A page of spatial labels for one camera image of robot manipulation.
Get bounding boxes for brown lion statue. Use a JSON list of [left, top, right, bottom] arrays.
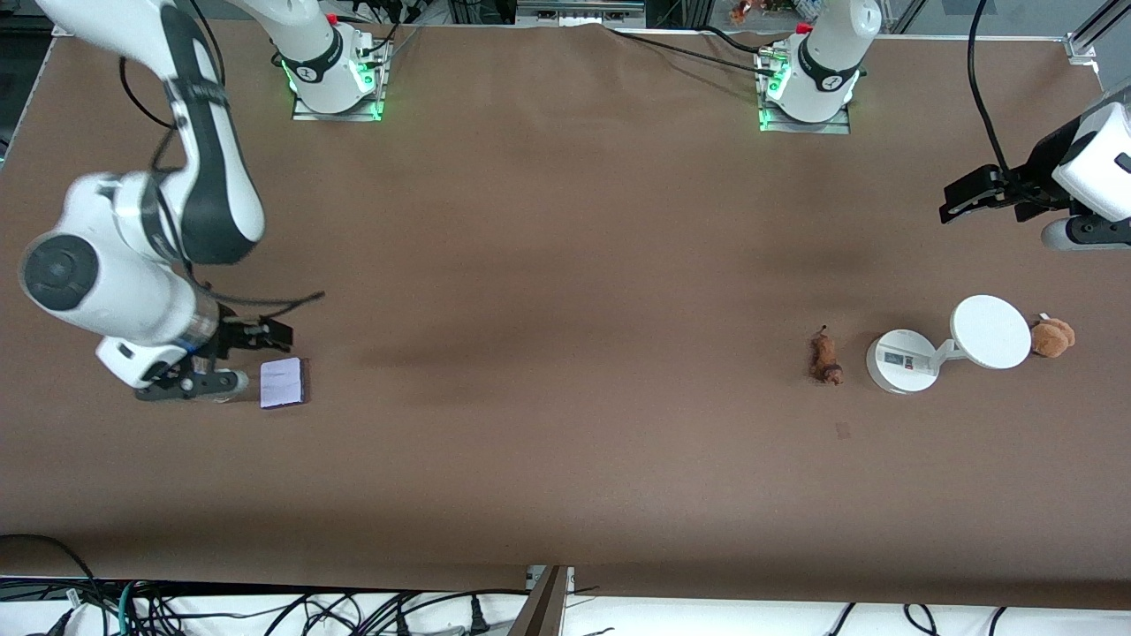
[[811, 325, 845, 387]]

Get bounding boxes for white round desk lamp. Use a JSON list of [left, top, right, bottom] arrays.
[[866, 294, 1033, 395]]

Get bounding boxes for brown bear plush toy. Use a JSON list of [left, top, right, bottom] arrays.
[[1029, 314, 1077, 359]]

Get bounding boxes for brown table cover mat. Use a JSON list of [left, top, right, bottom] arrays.
[[0, 18, 1131, 610]]

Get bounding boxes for grey metal rack device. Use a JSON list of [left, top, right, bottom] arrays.
[[517, 0, 646, 26]]

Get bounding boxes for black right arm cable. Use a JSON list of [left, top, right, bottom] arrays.
[[119, 53, 326, 310]]

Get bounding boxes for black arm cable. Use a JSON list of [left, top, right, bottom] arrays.
[[968, 0, 1013, 173], [119, 53, 326, 310]]

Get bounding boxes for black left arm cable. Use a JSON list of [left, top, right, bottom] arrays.
[[968, 0, 1013, 173]]

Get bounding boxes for aluminium frame profile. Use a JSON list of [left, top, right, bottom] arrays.
[[1065, 0, 1131, 64]]

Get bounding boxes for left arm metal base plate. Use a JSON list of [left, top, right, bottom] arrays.
[[758, 44, 851, 135]]

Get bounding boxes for black looping floor cable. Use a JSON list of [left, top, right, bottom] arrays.
[[0, 533, 96, 603]]

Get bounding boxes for black cable across table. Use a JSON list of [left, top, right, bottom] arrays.
[[610, 26, 778, 76]]

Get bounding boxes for aluminium profile post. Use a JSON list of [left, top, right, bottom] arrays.
[[508, 565, 575, 636]]

